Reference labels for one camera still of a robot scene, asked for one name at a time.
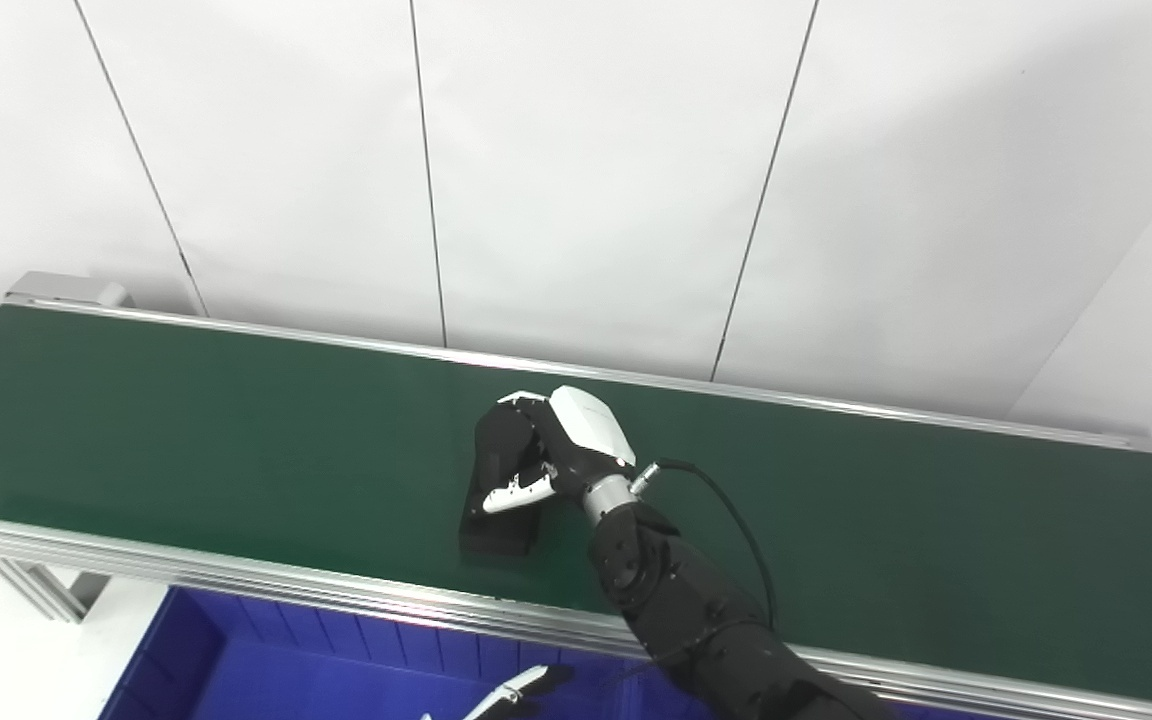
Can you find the grey conveyor end housing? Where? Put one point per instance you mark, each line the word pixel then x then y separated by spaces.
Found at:
pixel 66 290

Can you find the blue plastic bin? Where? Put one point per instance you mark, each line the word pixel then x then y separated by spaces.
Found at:
pixel 286 680

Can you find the aluminium conveyor leg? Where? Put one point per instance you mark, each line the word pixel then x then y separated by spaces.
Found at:
pixel 41 590

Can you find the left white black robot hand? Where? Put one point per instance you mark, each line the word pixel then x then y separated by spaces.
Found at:
pixel 526 685

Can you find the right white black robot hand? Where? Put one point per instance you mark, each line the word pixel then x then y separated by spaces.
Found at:
pixel 591 430

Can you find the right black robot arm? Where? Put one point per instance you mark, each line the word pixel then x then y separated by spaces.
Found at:
pixel 676 600

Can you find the green conveyor belt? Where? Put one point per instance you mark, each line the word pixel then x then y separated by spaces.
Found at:
pixel 236 440
pixel 236 582

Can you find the black cylinder-on-base part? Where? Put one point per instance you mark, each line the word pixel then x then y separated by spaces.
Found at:
pixel 501 530

